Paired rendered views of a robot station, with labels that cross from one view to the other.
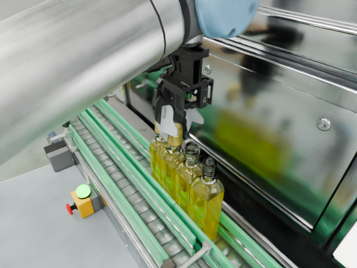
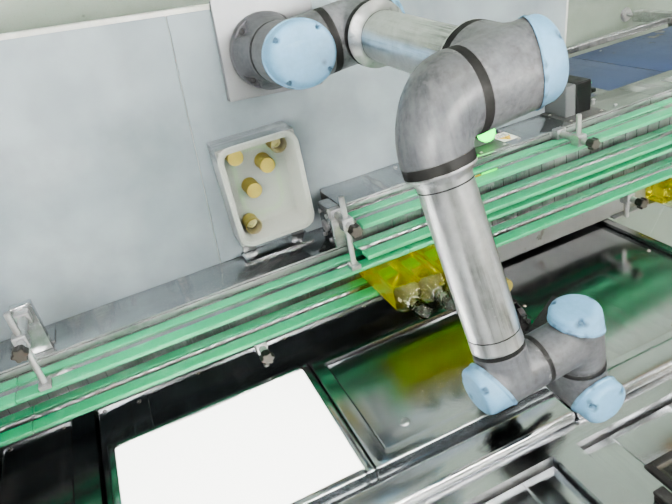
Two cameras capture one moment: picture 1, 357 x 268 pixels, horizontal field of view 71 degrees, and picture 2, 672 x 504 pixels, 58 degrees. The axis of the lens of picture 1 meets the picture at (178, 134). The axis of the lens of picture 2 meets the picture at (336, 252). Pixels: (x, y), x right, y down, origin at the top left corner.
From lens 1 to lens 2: 0.69 m
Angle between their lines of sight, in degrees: 25
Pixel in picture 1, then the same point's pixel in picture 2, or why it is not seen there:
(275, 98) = (451, 403)
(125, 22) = (473, 328)
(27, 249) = not seen: hidden behind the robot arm
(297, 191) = (363, 372)
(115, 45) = (465, 318)
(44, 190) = not seen: hidden behind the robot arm
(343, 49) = (447, 463)
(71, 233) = not seen: hidden behind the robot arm
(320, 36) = (468, 457)
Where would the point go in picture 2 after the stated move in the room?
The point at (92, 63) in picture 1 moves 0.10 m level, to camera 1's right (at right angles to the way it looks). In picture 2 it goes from (459, 305) to (426, 368)
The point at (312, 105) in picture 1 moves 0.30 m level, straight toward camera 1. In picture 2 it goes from (424, 423) to (344, 321)
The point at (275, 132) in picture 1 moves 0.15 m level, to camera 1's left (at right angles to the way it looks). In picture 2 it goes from (422, 386) to (457, 320)
